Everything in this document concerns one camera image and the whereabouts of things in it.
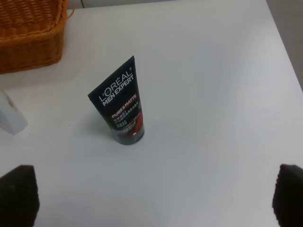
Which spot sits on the black L'Oreal face wash tube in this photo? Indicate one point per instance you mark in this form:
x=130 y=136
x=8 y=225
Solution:
x=117 y=99

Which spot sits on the orange wicker basket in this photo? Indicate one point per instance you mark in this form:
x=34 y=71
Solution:
x=31 y=33

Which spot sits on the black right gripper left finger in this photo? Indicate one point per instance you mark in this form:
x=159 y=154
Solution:
x=19 y=200

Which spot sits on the white shampoo bottle blue cap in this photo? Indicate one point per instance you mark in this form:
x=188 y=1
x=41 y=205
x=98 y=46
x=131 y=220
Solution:
x=11 y=119

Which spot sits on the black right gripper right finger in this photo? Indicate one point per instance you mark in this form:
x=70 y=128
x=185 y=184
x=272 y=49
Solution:
x=287 y=201

